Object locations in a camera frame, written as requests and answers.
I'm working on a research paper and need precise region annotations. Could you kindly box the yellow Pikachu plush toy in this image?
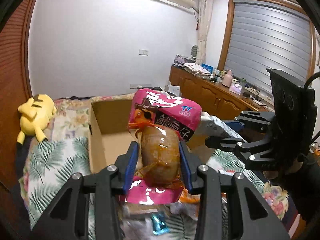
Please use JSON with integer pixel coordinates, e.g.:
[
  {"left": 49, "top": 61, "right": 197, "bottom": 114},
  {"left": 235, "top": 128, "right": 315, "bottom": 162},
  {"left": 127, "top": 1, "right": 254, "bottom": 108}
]
[{"left": 17, "top": 94, "right": 57, "bottom": 145}]

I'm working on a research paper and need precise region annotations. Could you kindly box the beige curtain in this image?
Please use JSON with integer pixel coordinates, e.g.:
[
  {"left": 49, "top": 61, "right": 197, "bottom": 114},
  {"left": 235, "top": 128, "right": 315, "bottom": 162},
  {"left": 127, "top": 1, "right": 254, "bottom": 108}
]
[{"left": 196, "top": 0, "right": 213, "bottom": 65}]

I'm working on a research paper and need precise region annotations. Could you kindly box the wooden louvred wardrobe door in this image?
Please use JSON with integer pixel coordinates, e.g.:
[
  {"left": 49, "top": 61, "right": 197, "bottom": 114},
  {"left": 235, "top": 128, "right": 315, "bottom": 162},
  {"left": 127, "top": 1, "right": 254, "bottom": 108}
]
[{"left": 1, "top": 0, "right": 36, "bottom": 239}]

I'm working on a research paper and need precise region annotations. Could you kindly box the pink tissue box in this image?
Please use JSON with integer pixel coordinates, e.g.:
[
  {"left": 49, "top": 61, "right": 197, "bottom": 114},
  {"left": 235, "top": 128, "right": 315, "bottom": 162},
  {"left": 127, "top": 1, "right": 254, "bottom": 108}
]
[{"left": 229, "top": 83, "right": 242, "bottom": 95}]

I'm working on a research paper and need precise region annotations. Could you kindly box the wooden sideboard cabinet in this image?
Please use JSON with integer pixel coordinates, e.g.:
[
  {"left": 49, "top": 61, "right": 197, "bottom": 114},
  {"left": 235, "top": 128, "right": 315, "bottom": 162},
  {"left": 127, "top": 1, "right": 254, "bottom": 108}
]
[{"left": 169, "top": 66, "right": 269, "bottom": 120}]

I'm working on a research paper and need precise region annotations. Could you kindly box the teal candy wrapper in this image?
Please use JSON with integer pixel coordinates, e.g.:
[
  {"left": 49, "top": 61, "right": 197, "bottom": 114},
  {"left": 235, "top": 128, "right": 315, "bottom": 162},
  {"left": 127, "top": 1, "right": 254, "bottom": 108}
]
[{"left": 150, "top": 213, "right": 170, "bottom": 236}]

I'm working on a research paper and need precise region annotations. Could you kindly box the white wall switch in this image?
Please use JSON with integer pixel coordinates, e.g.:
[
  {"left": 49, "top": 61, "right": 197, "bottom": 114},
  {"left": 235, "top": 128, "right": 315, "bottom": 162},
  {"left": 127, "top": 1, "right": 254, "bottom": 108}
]
[{"left": 138, "top": 49, "right": 149, "bottom": 56}]

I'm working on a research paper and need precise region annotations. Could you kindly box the pink snack packet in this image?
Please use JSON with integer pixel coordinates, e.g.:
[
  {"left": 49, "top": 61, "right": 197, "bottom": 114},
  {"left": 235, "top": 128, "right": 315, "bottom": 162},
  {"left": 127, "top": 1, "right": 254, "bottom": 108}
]
[{"left": 122, "top": 88, "right": 202, "bottom": 205}]

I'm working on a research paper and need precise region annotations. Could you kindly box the white box behind bed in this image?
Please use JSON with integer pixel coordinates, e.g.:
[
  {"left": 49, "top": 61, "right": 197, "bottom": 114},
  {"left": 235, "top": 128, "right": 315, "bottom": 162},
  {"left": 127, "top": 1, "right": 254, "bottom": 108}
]
[{"left": 164, "top": 85, "right": 180, "bottom": 96}]

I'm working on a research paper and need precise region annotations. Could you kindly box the grey window blind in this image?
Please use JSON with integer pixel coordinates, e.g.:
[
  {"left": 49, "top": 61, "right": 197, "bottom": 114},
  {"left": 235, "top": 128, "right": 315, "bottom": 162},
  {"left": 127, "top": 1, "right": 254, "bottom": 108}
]
[{"left": 225, "top": 0, "right": 312, "bottom": 93}]

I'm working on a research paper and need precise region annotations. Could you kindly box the floral quilt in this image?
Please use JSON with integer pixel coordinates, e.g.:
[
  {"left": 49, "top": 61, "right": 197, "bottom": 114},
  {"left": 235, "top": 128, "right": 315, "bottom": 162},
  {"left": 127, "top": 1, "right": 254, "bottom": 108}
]
[{"left": 23, "top": 94, "right": 300, "bottom": 229}]

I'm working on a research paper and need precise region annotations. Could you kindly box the white silver snack pouch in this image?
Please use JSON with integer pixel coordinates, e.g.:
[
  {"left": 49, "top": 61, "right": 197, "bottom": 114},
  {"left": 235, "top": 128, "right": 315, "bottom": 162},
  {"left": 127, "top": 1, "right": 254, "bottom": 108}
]
[{"left": 194, "top": 112, "right": 242, "bottom": 139}]

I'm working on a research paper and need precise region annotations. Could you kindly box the small white fan heater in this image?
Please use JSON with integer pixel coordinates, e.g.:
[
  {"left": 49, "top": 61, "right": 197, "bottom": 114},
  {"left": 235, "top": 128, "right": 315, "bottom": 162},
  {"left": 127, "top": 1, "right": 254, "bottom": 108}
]
[{"left": 191, "top": 45, "right": 198, "bottom": 60}]

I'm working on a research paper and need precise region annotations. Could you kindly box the pink kettle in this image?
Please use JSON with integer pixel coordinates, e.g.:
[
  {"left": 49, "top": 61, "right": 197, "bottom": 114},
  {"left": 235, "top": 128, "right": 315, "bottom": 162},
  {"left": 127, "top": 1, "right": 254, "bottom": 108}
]
[{"left": 222, "top": 70, "right": 233, "bottom": 87}]

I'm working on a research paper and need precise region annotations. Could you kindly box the folded floral cloth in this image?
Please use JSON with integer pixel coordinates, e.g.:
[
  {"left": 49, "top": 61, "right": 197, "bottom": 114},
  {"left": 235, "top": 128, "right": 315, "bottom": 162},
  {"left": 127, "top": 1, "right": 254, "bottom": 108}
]
[{"left": 183, "top": 63, "right": 211, "bottom": 76}]

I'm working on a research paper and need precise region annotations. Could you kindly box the brown cardboard box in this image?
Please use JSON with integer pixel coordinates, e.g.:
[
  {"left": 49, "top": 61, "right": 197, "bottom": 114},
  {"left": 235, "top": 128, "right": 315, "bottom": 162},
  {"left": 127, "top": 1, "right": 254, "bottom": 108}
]
[{"left": 88, "top": 99, "right": 136, "bottom": 173}]

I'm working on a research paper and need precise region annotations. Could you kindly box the blue box on cabinet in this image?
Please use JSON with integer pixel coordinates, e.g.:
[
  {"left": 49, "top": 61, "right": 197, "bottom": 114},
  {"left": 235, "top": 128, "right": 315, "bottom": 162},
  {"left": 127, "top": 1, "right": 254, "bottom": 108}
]
[{"left": 201, "top": 63, "right": 214, "bottom": 74}]

